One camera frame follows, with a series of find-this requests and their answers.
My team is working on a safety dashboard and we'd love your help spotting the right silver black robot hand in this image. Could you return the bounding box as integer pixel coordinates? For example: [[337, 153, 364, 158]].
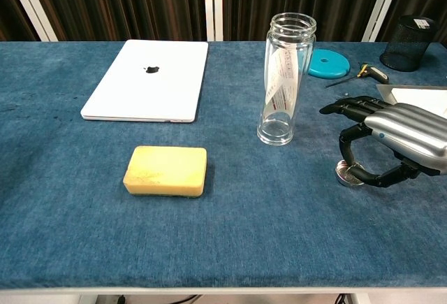
[[319, 95, 447, 189]]

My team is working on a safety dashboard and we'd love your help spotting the small metal cap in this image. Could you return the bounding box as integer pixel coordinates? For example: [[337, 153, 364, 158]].
[[335, 161, 366, 187]]

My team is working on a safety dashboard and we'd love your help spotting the white square dish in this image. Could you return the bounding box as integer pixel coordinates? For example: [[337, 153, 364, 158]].
[[390, 87, 447, 115]]

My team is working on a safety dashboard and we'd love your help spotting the silver square tray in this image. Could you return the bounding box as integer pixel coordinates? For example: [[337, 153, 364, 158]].
[[376, 84, 447, 116]]

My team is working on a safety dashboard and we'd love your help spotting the small screwdriver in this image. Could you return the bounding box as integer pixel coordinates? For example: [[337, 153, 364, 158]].
[[324, 62, 390, 89]]

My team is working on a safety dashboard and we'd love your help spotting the black mesh pen holder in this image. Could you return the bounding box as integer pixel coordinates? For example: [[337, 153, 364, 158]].
[[379, 15, 439, 73]]

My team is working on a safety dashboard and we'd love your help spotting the teal round disc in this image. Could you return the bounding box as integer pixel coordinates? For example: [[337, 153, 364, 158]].
[[307, 48, 351, 78]]

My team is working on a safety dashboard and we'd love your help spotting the printed paper slip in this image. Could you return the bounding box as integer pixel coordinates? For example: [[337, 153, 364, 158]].
[[264, 49, 302, 117]]

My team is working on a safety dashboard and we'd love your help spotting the clear glass bottle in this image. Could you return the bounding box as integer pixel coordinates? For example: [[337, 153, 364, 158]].
[[256, 12, 318, 147]]

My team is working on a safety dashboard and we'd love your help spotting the yellow sponge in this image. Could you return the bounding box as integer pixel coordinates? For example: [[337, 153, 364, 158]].
[[122, 145, 208, 199]]

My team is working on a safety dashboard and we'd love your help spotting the white closed laptop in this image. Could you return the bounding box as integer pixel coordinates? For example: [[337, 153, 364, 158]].
[[80, 39, 210, 124]]

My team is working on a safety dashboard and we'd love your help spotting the blue tablecloth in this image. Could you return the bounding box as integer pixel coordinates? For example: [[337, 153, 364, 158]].
[[0, 41, 447, 289]]

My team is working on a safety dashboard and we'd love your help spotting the white frame post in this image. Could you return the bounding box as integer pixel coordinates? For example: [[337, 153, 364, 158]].
[[203, 0, 224, 43], [360, 0, 408, 43], [2, 0, 59, 43]]

